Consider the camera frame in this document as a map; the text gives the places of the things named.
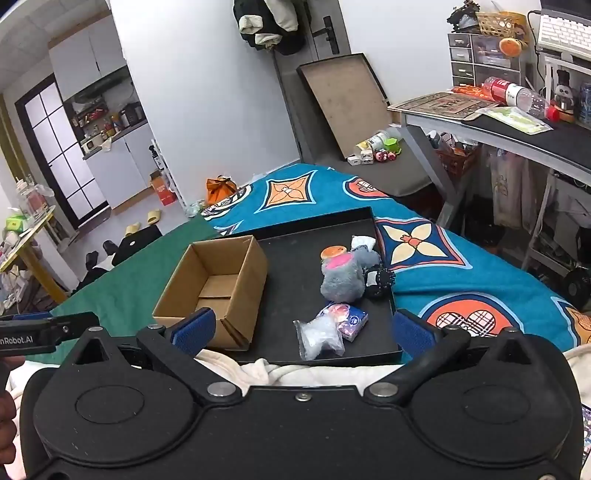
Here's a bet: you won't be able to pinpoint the dark figurine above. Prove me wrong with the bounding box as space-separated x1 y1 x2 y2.
447 0 481 33

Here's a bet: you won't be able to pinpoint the clear plastic bag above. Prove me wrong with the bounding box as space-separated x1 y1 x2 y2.
294 314 345 361

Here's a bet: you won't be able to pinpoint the black framed glass door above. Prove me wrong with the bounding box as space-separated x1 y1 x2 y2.
16 76 112 227

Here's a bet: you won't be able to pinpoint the black dice stool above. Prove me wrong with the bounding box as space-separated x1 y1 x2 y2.
112 224 164 267

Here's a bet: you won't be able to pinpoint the black stitched plush toy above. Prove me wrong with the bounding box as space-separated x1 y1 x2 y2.
362 265 397 299

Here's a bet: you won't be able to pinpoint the plastic bottle red label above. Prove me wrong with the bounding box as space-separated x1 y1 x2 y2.
482 76 562 122

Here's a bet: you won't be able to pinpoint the tissue packet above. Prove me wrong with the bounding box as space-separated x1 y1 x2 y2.
323 302 369 342

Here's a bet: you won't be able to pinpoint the white wall cabinet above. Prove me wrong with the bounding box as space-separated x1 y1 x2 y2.
48 14 128 100

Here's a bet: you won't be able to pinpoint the orange carton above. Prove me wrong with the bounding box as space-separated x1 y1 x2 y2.
150 170 179 208

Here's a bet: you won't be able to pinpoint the dark clothes pile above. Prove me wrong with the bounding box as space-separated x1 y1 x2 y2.
76 258 116 287

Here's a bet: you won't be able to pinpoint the woven basket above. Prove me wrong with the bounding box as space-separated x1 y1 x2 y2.
475 11 527 40

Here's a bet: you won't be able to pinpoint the orange gift bag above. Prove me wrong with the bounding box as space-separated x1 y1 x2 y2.
205 175 239 206

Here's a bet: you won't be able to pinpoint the green blanket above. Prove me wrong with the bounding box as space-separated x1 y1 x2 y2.
51 215 223 352

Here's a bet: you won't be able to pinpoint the cream fleece cloth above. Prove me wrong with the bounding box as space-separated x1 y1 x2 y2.
0 344 591 416

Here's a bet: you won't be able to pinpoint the grey plush toy pink ear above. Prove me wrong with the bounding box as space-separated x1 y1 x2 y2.
320 251 370 305

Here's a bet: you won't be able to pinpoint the patterned desk mat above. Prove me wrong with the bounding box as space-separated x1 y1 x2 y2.
388 91 502 122

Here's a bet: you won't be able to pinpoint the denim plush toy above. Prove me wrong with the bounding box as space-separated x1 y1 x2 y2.
348 247 383 271

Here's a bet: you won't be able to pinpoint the green flat packet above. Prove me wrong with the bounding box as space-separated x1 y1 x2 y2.
475 106 553 136

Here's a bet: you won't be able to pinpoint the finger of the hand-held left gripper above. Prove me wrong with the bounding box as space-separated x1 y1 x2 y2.
48 312 100 345

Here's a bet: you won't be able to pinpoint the grey door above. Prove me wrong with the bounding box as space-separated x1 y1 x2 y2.
271 0 352 163

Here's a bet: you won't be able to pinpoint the dark hanging clothes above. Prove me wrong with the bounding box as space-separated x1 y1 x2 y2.
232 0 315 56

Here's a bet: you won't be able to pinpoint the brown cardboard box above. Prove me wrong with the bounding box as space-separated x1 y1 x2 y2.
152 234 269 352

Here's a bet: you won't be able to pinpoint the white kitchen cabinet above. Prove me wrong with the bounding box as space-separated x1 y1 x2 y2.
83 122 160 209

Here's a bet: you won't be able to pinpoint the orange round plush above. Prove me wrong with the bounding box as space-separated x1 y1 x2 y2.
499 37 525 59

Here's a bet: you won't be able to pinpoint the orange flat packets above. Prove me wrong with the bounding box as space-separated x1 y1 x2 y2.
451 84 491 100

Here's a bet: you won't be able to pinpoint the cream tote bag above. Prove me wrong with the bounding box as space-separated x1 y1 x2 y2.
489 152 532 227

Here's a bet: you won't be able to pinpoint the red plastic basket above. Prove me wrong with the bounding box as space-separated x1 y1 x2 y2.
436 143 479 179

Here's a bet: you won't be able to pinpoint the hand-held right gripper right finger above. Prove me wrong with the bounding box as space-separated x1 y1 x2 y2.
364 308 537 402

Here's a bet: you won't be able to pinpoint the glass jar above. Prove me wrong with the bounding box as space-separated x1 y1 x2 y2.
16 178 52 218

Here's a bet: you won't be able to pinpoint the grey desk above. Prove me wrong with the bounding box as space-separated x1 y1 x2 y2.
387 92 591 278

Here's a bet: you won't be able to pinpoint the white narrow rack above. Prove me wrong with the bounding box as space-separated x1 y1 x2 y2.
150 138 186 209

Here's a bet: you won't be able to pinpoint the blue printed blanket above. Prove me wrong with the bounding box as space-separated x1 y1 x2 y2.
202 162 591 361

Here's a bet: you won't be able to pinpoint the grey drawer organizer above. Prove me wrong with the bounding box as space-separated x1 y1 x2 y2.
447 32 528 91

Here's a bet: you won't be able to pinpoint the panda figure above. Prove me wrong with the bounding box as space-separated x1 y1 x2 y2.
551 69 578 123

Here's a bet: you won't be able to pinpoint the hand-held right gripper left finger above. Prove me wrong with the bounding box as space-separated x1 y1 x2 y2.
69 307 245 402

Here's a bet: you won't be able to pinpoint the yellow table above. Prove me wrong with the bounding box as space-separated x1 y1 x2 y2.
0 205 68 306

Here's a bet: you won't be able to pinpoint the black door handle lock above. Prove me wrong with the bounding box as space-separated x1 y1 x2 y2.
313 16 341 54

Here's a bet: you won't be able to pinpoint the person's left hand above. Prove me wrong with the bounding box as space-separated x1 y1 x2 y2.
0 364 20 459

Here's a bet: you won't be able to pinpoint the white keyboard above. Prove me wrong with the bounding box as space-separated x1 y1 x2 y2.
536 11 591 59

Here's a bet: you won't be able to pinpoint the black shallow tray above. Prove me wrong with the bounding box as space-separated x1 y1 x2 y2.
203 206 404 366

